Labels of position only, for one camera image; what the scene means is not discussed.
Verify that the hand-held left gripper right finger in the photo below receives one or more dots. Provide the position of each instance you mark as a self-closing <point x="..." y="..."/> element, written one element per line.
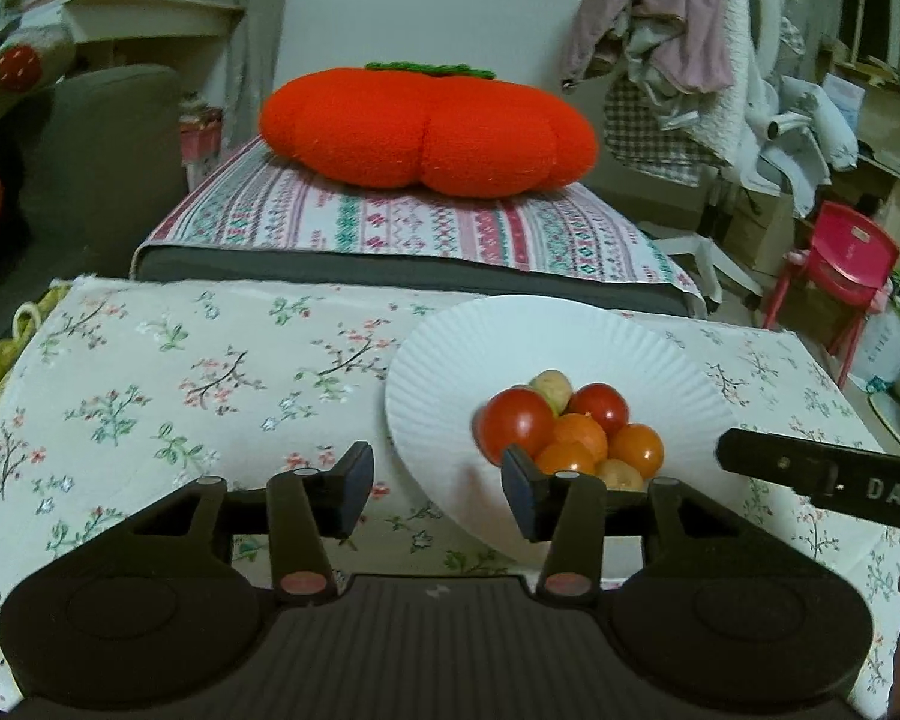
<point x="521" y="493"/>

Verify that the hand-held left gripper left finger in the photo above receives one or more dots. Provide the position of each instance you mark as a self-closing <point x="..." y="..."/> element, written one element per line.
<point x="356" y="481"/>

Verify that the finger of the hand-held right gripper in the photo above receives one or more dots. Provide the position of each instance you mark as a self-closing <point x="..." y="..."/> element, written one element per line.
<point x="765" y="457"/>

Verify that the orange cherry tomato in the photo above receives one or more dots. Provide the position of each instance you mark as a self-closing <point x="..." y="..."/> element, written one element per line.
<point x="621" y="474"/>
<point x="579" y="435"/>
<point x="566" y="459"/>
<point x="637" y="450"/>

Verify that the red cherry tomato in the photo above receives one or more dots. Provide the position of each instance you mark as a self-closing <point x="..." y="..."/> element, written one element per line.
<point x="600" y="405"/>
<point x="517" y="424"/>

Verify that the pale yellow cherry tomato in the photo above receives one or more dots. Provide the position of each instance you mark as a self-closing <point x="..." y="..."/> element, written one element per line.
<point x="551" y="388"/>

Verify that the white paper plate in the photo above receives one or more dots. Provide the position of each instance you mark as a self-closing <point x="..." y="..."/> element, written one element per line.
<point x="435" y="390"/>

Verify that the white plastic stool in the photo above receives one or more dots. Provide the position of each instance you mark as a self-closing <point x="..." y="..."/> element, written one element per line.
<point x="709" y="262"/>

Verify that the pink plastic child chair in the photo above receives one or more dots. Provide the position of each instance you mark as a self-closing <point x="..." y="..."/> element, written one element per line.
<point x="844" y="255"/>

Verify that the floral white tablecloth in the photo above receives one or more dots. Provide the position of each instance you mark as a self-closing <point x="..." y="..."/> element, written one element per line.
<point x="157" y="390"/>

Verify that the cardboard box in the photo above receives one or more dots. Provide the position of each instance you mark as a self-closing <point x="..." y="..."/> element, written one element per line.
<point x="757" y="229"/>

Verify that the striped patterned cushion cover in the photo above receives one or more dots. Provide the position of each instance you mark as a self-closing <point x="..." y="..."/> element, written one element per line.
<point x="420" y="229"/>

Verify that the checked cloth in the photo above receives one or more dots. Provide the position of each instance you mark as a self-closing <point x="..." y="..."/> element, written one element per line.
<point x="656" y="131"/>

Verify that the orange pumpkin-shaped cushion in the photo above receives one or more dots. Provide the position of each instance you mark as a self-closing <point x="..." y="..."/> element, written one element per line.
<point x="420" y="127"/>

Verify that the pink storage box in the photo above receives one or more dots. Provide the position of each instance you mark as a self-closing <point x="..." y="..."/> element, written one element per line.
<point x="199" y="136"/>

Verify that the grey sofa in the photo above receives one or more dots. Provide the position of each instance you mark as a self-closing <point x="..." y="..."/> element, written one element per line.
<point x="105" y="142"/>

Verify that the pale curtain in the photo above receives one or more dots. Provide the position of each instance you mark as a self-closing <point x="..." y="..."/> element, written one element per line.
<point x="262" y="37"/>

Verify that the pink garment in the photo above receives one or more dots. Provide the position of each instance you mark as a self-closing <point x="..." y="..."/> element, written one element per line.
<point x="667" y="7"/>

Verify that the white shelf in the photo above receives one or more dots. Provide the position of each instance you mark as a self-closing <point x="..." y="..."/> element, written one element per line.
<point x="150" y="19"/>

